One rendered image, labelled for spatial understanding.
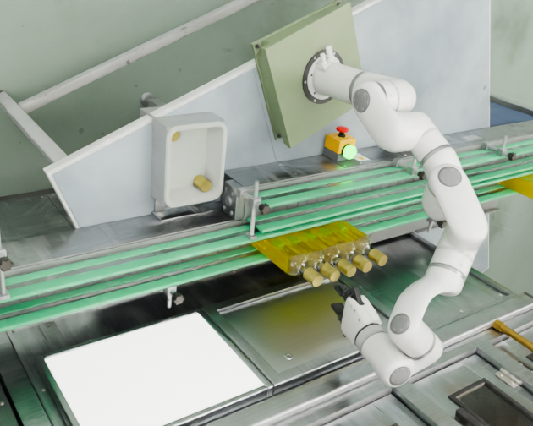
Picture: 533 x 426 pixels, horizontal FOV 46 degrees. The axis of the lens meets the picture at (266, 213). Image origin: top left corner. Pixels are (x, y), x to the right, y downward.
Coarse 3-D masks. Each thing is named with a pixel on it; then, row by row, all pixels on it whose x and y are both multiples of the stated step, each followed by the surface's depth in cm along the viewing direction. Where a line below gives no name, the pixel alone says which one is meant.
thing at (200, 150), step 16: (176, 128) 155; (192, 128) 158; (208, 128) 169; (224, 128) 164; (176, 144) 166; (192, 144) 169; (208, 144) 171; (224, 144) 166; (176, 160) 168; (192, 160) 171; (208, 160) 172; (224, 160) 168; (176, 176) 170; (192, 176) 173; (208, 176) 174; (176, 192) 170; (192, 192) 171; (208, 192) 173
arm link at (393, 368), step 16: (384, 336) 137; (368, 352) 136; (384, 352) 133; (400, 352) 132; (432, 352) 131; (384, 368) 130; (400, 368) 130; (416, 368) 132; (384, 384) 132; (400, 384) 132
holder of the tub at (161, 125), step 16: (208, 112) 169; (160, 128) 158; (160, 144) 160; (160, 160) 161; (160, 176) 163; (160, 192) 165; (160, 208) 173; (176, 208) 176; (192, 208) 177; (208, 208) 178
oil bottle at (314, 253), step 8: (296, 232) 178; (288, 240) 174; (296, 240) 174; (304, 240) 175; (304, 248) 170; (312, 248) 171; (320, 248) 171; (312, 256) 168; (320, 256) 169; (312, 264) 168
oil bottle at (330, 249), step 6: (312, 228) 182; (306, 234) 178; (312, 234) 178; (318, 234) 179; (312, 240) 175; (318, 240) 176; (324, 240) 176; (330, 240) 176; (318, 246) 173; (324, 246) 173; (330, 246) 173; (336, 246) 174; (324, 252) 172; (330, 252) 171; (336, 252) 172; (324, 258) 172; (330, 258) 171; (330, 264) 172
